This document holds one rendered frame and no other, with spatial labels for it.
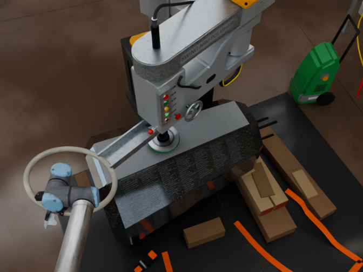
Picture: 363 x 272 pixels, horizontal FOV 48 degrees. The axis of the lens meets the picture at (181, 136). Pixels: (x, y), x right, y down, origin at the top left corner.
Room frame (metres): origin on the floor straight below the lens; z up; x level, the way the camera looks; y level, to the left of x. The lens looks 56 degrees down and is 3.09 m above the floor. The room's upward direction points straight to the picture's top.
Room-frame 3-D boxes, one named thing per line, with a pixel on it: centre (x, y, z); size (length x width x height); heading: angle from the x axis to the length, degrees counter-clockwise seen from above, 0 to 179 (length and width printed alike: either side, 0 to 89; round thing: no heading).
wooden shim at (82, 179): (1.56, 0.82, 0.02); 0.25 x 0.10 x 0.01; 26
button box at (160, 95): (1.35, 0.09, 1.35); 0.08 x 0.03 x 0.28; 135
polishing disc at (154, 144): (1.48, 0.12, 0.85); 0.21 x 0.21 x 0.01
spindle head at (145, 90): (1.54, 0.06, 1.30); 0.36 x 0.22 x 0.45; 135
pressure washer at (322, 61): (2.56, -1.25, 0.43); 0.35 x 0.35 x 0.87; 10
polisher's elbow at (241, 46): (1.95, -0.35, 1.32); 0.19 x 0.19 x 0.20
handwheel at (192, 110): (1.48, -0.05, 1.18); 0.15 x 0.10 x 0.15; 135
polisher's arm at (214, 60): (1.75, -0.17, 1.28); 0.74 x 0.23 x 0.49; 135
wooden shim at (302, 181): (1.51, -1.00, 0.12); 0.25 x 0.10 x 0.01; 22
